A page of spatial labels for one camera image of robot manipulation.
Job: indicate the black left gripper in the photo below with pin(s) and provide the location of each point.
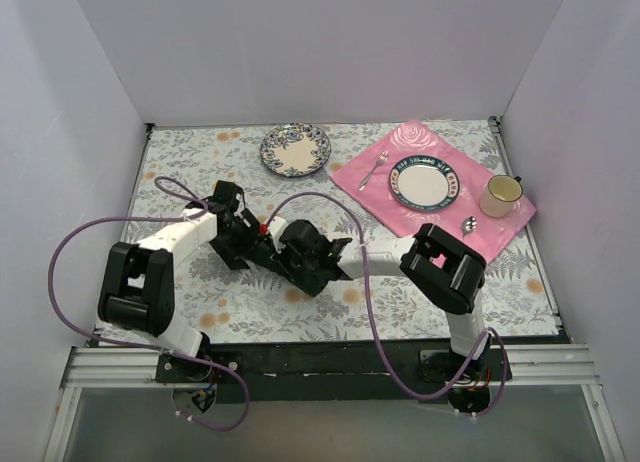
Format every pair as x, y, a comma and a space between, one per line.
238, 237

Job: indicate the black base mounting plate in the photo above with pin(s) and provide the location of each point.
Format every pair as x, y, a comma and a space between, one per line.
325, 371

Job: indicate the blue floral ceramic plate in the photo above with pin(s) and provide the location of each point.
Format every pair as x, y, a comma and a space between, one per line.
295, 150

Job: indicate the dark green cloth napkin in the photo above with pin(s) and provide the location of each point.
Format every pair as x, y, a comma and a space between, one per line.
270, 267

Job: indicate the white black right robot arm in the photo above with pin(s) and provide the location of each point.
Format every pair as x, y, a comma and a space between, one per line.
440, 266

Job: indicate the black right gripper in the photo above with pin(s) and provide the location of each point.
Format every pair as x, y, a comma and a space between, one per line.
309, 258

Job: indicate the cream enamel mug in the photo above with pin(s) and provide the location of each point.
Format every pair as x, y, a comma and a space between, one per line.
500, 195

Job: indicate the aluminium frame rail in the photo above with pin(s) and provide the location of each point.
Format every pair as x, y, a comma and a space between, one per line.
111, 367

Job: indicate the silver spoon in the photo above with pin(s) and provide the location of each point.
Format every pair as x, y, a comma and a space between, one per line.
468, 226

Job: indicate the pink rose placemat cloth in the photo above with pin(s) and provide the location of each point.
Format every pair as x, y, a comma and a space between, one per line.
491, 236

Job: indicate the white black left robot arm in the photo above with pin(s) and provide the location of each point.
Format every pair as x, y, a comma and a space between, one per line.
138, 287

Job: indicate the silver fork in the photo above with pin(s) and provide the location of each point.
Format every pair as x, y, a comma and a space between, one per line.
380, 161

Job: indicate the green rimmed white plate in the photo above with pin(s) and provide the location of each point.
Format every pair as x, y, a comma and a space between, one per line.
424, 183

